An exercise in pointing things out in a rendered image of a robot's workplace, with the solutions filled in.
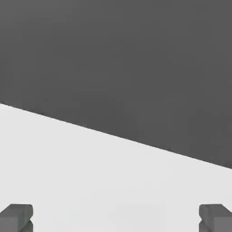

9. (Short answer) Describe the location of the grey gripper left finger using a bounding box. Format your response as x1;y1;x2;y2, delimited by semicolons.
0;203;34;232

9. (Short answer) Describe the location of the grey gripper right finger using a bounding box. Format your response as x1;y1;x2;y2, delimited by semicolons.
198;203;232;232

